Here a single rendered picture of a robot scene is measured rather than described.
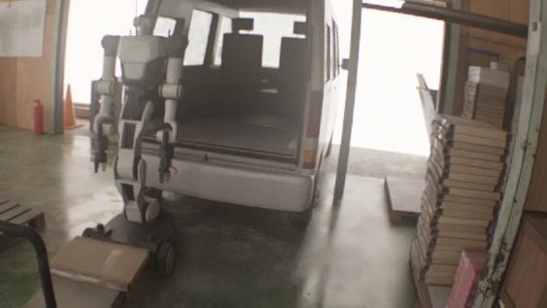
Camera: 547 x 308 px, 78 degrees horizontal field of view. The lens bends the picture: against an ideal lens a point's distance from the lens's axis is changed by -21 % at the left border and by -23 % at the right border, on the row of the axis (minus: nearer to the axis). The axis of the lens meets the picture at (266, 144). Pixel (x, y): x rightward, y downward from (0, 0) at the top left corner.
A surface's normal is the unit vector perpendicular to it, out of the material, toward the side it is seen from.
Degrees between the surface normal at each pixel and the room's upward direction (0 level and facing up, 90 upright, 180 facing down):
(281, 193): 89
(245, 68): 93
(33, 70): 90
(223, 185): 88
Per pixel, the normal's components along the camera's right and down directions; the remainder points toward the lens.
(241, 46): -0.21, 0.25
